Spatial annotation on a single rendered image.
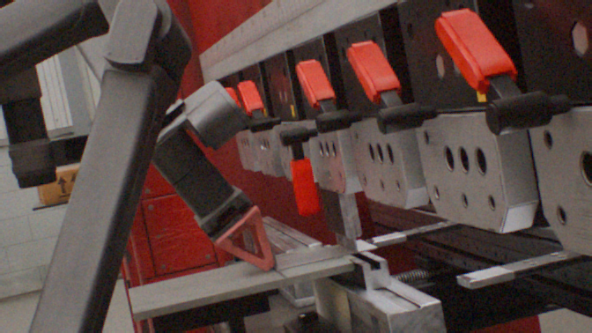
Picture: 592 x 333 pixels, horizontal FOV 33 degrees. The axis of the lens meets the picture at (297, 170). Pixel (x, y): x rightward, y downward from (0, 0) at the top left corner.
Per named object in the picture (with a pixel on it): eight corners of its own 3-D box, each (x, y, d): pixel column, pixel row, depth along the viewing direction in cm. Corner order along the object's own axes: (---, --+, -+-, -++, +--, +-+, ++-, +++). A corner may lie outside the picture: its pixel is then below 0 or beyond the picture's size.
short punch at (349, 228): (330, 246, 131) (317, 175, 130) (345, 242, 131) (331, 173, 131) (350, 255, 121) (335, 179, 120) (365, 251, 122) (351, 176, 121)
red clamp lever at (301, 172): (295, 217, 110) (278, 131, 109) (330, 209, 111) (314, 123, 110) (299, 218, 108) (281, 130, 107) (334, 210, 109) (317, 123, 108)
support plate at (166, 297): (129, 296, 130) (128, 288, 130) (321, 252, 135) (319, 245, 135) (135, 321, 112) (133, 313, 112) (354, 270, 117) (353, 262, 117)
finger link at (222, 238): (284, 244, 127) (238, 188, 125) (295, 252, 120) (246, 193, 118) (244, 279, 126) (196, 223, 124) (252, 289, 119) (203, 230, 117)
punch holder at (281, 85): (284, 179, 135) (261, 60, 133) (344, 166, 136) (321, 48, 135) (307, 185, 120) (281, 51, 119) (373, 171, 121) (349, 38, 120)
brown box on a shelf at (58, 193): (35, 205, 374) (28, 173, 373) (104, 191, 379) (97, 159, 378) (33, 210, 345) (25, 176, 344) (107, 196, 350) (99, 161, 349)
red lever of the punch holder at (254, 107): (233, 81, 134) (251, 126, 127) (262, 75, 135) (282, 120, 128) (234, 91, 135) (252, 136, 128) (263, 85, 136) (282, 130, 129)
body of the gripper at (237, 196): (240, 195, 128) (204, 151, 127) (252, 202, 118) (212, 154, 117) (202, 227, 127) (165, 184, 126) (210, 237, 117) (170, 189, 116)
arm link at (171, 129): (140, 145, 123) (138, 150, 118) (183, 111, 123) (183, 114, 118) (175, 188, 124) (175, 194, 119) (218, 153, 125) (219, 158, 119)
